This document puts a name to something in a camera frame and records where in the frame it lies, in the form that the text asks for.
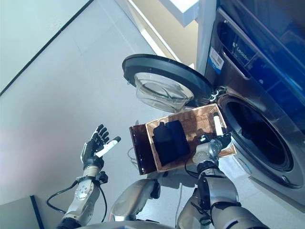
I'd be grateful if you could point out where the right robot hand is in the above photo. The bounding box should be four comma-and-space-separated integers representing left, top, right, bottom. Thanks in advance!
211, 115, 232, 150

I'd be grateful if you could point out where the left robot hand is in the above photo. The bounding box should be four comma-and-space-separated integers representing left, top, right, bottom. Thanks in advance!
81, 123, 122, 169

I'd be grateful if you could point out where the black garment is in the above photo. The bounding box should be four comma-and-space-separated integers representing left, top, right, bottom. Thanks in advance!
240, 121, 263, 144
152, 122, 178, 166

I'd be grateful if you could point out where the blue garment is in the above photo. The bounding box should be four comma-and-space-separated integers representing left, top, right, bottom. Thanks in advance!
165, 120, 191, 158

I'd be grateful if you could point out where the dark grey washing machine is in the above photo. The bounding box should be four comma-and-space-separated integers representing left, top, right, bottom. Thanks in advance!
204, 6, 305, 206

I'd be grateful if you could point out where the wicker laundry basket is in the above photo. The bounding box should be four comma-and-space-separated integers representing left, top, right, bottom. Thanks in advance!
145, 103, 237, 173

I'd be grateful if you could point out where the dark brown glossy stool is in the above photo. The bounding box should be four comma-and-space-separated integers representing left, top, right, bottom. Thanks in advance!
129, 124, 159, 176

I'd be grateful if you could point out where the left silver robot leg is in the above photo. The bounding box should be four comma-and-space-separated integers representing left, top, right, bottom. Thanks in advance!
111, 178, 161, 221

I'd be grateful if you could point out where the round glass washer door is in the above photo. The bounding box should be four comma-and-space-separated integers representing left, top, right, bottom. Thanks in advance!
122, 54, 215, 112

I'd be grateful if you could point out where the blue washer sticker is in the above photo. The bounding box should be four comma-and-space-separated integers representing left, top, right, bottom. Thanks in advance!
209, 47, 224, 71

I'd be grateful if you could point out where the grey robot torso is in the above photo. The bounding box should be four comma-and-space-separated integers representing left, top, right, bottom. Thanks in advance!
78, 219, 182, 229

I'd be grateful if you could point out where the white counter cabinet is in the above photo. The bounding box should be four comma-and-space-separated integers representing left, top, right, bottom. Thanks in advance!
114, 0, 200, 70

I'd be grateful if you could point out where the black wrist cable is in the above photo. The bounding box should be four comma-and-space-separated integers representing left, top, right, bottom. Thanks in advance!
46, 180, 108, 225

